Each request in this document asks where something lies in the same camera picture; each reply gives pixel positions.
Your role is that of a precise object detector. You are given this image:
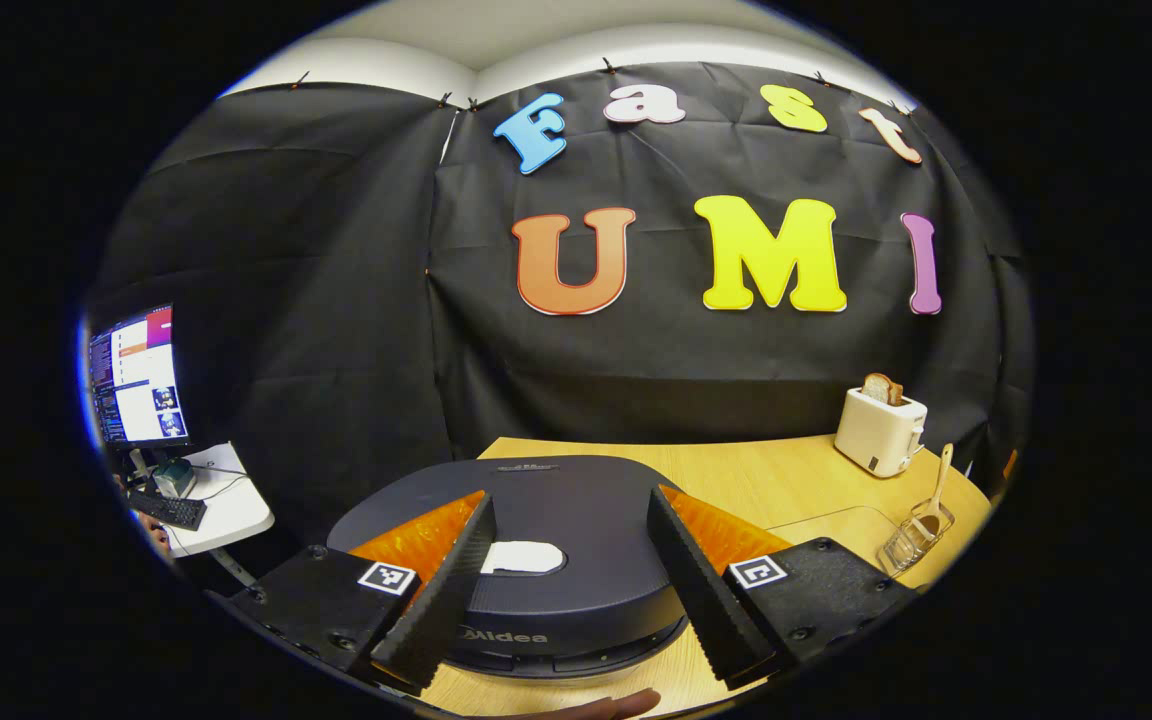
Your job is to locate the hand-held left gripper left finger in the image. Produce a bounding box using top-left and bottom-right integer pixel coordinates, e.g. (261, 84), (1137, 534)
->
(226, 490), (497, 696)

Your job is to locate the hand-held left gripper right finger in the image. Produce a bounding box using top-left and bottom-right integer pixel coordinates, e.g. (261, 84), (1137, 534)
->
(646, 485), (917, 689)

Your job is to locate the wooden spoon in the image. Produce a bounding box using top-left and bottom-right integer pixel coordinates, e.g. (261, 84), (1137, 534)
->
(911, 443), (955, 541)

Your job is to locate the metal wire chopstick holder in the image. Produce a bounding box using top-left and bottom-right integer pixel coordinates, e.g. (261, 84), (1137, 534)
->
(876, 500), (957, 576)

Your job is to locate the dark grey rice cooker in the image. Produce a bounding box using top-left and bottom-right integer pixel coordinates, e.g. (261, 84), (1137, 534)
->
(326, 455), (689, 681)

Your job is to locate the white toaster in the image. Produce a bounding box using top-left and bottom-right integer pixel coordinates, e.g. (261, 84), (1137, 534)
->
(834, 387), (929, 478)

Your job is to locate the white side table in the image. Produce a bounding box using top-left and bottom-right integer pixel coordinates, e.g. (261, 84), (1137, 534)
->
(121, 442), (275, 591)

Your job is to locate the black keyboard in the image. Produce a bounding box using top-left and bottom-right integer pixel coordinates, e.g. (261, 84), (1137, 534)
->
(126, 488), (208, 531)

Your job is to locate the small teal box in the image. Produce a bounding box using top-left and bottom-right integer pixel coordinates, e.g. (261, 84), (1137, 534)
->
(153, 458), (197, 499)

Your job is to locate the black backdrop cloth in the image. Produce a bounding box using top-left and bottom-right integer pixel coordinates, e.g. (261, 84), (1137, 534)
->
(86, 60), (1037, 546)

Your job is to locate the computer monitor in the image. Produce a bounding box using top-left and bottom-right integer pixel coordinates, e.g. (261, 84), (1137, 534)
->
(88, 305), (190, 448)

